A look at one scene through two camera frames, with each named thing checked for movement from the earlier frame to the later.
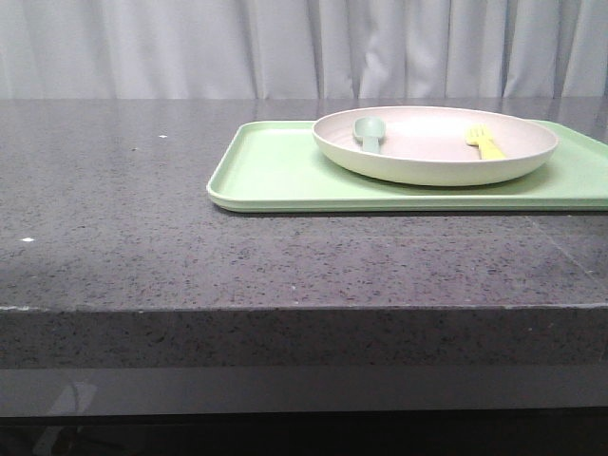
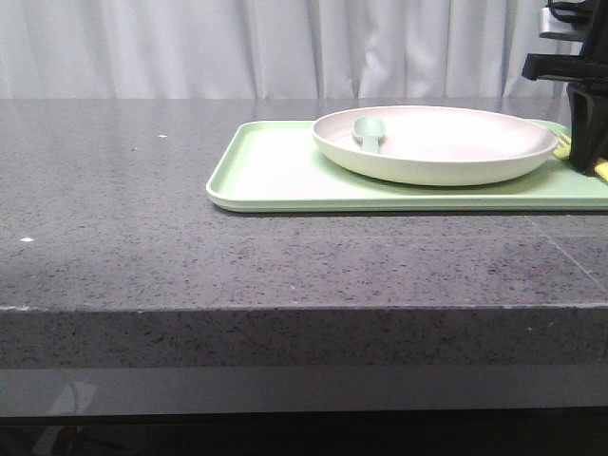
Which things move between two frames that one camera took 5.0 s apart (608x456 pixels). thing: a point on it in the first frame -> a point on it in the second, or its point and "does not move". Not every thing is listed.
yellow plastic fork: (479, 135) -> (563, 151)
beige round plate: (432, 146) does not move
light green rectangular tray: (278, 166) does not move
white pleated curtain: (302, 49) does not move
